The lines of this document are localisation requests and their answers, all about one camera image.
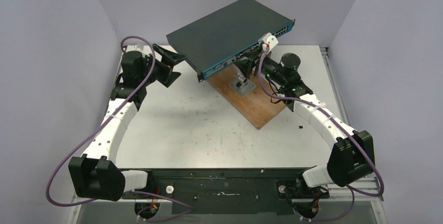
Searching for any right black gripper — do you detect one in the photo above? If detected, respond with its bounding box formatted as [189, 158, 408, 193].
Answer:
[235, 48, 286, 87]

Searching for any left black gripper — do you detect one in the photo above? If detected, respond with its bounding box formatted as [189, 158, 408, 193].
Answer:
[139, 45, 187, 87]

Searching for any teal grey network switch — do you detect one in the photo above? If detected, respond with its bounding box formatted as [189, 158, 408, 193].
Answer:
[166, 0, 295, 81]

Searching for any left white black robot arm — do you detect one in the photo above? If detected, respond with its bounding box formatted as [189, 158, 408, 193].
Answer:
[68, 44, 187, 201]

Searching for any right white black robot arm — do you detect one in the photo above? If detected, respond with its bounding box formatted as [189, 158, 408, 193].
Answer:
[234, 50, 375, 197]

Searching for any wooden base board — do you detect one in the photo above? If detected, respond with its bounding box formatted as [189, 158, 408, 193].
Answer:
[208, 65, 285, 129]

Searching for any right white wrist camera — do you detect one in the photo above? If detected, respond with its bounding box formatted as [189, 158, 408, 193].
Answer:
[258, 33, 279, 52]

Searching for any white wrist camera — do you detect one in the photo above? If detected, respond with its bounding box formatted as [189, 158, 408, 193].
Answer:
[258, 33, 279, 52]
[134, 43, 145, 52]

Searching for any metal switch mounting stand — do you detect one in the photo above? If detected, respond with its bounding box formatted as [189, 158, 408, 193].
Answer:
[230, 67, 256, 97]

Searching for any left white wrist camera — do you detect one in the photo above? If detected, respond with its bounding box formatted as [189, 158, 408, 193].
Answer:
[134, 43, 145, 52]

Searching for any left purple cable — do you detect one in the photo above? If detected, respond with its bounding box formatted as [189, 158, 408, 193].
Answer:
[45, 36, 193, 223]

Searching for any purple cable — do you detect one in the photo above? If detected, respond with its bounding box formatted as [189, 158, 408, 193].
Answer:
[45, 36, 193, 223]
[258, 50, 386, 222]

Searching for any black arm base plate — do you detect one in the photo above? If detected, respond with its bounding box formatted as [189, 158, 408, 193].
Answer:
[122, 168, 335, 215]

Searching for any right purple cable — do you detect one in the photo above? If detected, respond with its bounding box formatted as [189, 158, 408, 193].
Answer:
[258, 50, 386, 222]

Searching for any aluminium frame rail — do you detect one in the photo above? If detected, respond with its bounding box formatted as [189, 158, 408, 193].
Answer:
[72, 176, 382, 203]

